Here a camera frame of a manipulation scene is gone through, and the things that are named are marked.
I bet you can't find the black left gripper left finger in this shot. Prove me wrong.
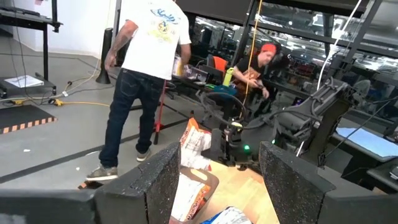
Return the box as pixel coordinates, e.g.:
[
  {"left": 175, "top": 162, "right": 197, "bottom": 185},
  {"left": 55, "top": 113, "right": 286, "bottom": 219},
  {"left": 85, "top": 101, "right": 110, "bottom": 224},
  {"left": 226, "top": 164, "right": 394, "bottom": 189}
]
[{"left": 93, "top": 141, "right": 182, "bottom": 224}]

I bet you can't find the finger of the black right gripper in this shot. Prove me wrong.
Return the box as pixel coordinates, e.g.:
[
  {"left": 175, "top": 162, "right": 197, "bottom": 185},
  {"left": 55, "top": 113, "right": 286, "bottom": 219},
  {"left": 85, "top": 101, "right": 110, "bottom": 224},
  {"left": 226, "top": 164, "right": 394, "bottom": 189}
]
[{"left": 201, "top": 128, "right": 223, "bottom": 160}]

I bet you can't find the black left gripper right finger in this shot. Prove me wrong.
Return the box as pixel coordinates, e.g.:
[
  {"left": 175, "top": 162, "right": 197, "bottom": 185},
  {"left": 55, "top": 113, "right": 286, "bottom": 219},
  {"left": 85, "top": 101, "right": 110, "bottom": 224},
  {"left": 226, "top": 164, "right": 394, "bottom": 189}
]
[{"left": 258, "top": 141, "right": 337, "bottom": 224}]

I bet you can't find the orange chicken ramen pack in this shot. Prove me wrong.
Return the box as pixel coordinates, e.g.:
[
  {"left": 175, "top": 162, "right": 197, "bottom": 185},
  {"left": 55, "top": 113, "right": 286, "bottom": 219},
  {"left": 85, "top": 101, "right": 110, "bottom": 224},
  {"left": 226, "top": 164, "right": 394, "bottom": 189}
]
[
  {"left": 179, "top": 117, "right": 213, "bottom": 171},
  {"left": 170, "top": 172, "right": 213, "bottom": 222}
]

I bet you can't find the blue soy sauce ramen pack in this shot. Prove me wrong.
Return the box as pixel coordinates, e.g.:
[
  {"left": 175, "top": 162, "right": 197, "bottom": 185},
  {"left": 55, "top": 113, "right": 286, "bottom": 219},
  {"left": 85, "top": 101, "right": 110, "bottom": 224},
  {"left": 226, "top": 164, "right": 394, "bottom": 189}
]
[{"left": 201, "top": 206, "right": 253, "bottom": 224}]

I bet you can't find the red floor stand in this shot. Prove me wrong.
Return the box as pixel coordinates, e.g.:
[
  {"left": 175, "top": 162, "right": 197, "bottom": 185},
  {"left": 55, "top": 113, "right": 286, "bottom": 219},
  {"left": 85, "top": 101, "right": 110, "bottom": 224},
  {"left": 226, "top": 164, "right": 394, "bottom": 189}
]
[{"left": 151, "top": 79, "right": 170, "bottom": 146}]

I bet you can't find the cluttered black desk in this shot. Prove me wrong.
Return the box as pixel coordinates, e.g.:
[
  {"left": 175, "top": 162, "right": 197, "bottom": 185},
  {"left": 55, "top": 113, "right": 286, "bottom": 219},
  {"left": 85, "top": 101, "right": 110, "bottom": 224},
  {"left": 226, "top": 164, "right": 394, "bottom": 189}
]
[{"left": 169, "top": 73, "right": 237, "bottom": 94}]

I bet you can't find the green bottle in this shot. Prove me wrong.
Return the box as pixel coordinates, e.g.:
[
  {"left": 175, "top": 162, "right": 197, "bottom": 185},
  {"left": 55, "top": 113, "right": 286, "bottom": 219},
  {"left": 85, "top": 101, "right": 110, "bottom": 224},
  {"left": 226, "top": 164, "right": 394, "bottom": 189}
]
[{"left": 222, "top": 67, "right": 235, "bottom": 87}]

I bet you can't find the grey work table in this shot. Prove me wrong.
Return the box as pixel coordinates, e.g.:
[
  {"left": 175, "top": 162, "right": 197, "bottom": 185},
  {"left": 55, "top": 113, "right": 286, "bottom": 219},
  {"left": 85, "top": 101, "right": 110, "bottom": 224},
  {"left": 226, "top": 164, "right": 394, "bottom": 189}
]
[{"left": 329, "top": 116, "right": 398, "bottom": 164}]

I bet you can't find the orange chair back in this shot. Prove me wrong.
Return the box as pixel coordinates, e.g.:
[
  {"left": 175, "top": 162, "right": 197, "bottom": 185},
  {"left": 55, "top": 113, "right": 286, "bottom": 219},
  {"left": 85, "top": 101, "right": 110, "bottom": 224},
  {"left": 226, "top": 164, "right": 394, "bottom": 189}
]
[{"left": 212, "top": 55, "right": 229, "bottom": 74}]

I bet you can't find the person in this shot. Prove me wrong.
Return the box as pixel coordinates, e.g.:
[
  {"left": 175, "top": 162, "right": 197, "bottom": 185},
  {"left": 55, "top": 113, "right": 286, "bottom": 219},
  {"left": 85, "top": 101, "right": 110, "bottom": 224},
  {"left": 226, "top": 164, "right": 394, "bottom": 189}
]
[
  {"left": 85, "top": 0, "right": 192, "bottom": 182},
  {"left": 231, "top": 42, "right": 282, "bottom": 108}
]

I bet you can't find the white paper sheet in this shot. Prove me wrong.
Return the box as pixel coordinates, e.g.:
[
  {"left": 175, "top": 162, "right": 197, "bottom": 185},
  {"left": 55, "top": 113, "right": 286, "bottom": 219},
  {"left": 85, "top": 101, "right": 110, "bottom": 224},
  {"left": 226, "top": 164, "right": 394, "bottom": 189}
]
[{"left": 3, "top": 75, "right": 45, "bottom": 89}]

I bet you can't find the black standing desk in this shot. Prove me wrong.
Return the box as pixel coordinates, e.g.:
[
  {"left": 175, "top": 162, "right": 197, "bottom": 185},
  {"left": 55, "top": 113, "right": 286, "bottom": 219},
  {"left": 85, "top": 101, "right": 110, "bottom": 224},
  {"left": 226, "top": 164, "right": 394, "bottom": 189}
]
[{"left": 0, "top": 0, "right": 63, "bottom": 97}]

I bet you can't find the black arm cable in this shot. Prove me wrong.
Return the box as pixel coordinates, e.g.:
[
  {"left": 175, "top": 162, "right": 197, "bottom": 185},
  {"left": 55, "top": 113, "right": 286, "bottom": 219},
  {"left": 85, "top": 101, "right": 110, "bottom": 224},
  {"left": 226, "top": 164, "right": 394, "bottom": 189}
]
[{"left": 198, "top": 91, "right": 312, "bottom": 131}]

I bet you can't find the yellow hanging cord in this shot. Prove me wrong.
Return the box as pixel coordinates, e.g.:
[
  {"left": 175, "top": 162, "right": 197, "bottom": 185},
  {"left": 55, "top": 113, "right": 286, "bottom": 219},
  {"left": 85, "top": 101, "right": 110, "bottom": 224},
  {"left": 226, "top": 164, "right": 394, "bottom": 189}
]
[{"left": 241, "top": 0, "right": 264, "bottom": 106}]

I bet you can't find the black steel frame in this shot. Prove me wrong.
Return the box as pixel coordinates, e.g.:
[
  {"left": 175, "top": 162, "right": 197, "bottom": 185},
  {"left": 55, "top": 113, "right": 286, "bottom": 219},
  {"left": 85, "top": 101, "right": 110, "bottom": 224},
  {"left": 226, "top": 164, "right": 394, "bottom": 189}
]
[{"left": 231, "top": 0, "right": 398, "bottom": 68}]

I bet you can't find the yellow floor cord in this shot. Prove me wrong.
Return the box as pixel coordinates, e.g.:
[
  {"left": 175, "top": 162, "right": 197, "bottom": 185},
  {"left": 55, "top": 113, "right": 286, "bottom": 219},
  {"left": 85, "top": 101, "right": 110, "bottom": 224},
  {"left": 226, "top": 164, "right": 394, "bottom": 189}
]
[{"left": 48, "top": 98, "right": 111, "bottom": 108}]

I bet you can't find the black cone post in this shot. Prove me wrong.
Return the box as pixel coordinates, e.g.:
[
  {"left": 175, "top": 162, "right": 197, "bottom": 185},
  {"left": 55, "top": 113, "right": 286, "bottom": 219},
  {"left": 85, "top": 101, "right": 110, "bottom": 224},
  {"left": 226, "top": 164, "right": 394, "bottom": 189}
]
[{"left": 95, "top": 27, "right": 114, "bottom": 85}]

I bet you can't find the white hanging cable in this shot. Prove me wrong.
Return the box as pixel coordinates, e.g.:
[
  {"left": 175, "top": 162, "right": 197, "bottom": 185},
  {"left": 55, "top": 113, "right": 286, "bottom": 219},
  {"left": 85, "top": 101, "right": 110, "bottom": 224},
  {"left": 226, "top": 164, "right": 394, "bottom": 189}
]
[{"left": 316, "top": 0, "right": 363, "bottom": 91}]

